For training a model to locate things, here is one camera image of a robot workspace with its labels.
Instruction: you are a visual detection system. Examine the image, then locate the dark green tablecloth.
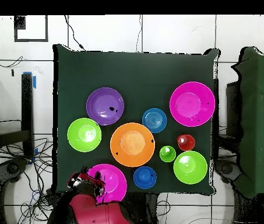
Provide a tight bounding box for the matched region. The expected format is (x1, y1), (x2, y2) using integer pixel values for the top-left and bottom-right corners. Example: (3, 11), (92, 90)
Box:
(52, 44), (221, 194)

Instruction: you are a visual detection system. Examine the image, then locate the black stand with blue tape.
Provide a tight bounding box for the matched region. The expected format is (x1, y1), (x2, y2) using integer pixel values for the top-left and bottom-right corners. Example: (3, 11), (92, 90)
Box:
(0, 71), (38, 165)

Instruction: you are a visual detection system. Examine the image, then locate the orange plastic bowl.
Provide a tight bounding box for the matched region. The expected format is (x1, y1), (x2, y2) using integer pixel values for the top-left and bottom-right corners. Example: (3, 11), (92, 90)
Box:
(110, 122), (156, 168)

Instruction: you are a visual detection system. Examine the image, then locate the black cable with plug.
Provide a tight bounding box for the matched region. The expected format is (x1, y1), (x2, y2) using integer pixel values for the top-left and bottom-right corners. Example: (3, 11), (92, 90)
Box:
(63, 15), (87, 51)

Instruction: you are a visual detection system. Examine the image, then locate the orange-red plastic cup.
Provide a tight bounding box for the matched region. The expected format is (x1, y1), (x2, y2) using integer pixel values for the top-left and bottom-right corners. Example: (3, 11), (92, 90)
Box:
(177, 134), (196, 152)

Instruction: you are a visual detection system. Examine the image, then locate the purple plastic bowl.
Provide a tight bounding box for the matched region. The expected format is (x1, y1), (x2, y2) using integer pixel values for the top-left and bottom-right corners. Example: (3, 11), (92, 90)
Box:
(86, 87), (125, 126)

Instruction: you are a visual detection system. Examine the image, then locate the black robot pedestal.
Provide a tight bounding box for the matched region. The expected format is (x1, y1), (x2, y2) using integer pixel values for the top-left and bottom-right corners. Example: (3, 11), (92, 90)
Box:
(122, 192), (159, 224)

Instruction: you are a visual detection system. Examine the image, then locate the black square floor frame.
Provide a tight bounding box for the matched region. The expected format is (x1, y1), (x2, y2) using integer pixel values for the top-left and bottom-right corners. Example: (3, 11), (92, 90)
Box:
(13, 15), (49, 43)

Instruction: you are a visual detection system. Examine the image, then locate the black floor cable tangle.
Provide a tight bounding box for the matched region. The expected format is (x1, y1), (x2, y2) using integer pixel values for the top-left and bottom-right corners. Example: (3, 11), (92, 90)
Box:
(0, 137), (54, 224)

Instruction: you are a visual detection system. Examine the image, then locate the green plastic cup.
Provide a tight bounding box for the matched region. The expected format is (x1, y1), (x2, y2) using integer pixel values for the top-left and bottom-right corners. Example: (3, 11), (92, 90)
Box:
(159, 145), (177, 163)

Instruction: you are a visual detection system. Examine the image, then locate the pink plastic bowl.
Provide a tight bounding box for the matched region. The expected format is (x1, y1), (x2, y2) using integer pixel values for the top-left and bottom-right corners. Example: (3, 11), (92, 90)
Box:
(169, 81), (216, 128)
(87, 163), (128, 203)

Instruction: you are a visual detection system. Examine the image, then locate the dark blue bowl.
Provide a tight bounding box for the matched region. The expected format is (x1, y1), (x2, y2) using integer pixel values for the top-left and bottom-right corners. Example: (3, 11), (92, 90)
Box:
(133, 166), (157, 190)

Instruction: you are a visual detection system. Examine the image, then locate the translucent blue bowl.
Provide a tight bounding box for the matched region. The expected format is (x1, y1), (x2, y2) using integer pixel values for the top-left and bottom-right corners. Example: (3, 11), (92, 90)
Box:
(142, 107), (168, 134)

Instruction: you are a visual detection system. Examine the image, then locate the green plastic bowl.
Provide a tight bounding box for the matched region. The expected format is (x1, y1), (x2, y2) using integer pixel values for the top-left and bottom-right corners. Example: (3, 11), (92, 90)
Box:
(173, 150), (208, 185)
(66, 117), (103, 153)

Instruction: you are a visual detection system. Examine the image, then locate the black pedestal foot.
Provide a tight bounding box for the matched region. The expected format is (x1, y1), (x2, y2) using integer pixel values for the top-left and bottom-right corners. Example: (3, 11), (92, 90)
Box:
(214, 158), (243, 185)
(0, 157), (29, 185)

